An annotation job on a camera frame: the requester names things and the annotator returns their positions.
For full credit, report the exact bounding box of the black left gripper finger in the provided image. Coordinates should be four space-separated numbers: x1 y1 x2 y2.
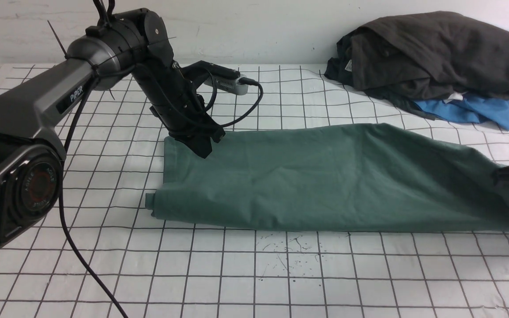
212 128 226 144
184 134 212 159

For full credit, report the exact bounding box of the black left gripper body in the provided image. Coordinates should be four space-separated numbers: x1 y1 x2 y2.
132 62 222 143

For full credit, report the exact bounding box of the green long-sleeved shirt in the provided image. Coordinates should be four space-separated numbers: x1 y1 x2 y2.
145 124 509 233

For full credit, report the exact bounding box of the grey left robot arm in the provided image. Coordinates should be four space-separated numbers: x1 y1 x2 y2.
0 4 225 249

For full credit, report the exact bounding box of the blue garment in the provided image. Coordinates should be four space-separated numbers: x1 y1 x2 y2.
413 93 509 131

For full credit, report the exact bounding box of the white grid tablecloth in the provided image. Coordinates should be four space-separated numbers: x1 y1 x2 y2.
0 65 509 318

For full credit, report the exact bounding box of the dark green garment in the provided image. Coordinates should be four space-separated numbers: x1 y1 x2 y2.
324 34 437 120

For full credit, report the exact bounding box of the dark brown garment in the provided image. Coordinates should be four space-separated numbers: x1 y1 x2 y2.
350 11 509 100

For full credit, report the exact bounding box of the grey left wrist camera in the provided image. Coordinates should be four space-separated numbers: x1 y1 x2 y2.
181 61 249 96

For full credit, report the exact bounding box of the black camera cable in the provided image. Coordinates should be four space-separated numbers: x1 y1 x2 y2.
192 77 264 129

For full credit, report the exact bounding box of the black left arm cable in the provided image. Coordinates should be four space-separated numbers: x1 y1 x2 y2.
58 77 129 318

